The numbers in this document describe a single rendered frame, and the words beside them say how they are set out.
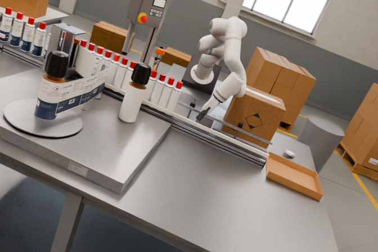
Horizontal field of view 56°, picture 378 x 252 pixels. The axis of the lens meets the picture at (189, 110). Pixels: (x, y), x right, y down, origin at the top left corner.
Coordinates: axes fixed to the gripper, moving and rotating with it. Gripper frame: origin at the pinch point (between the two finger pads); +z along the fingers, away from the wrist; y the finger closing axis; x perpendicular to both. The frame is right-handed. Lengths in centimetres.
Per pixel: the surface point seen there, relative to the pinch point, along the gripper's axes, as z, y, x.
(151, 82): 3.3, 2.7, -32.8
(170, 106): 6.5, 2.7, -16.3
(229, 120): -4.5, -17.9, 15.5
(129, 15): -15, -2, -66
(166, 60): 123, -432, -82
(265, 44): -4, -563, 37
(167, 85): -1.5, 2.1, -24.9
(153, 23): -19, -9, -54
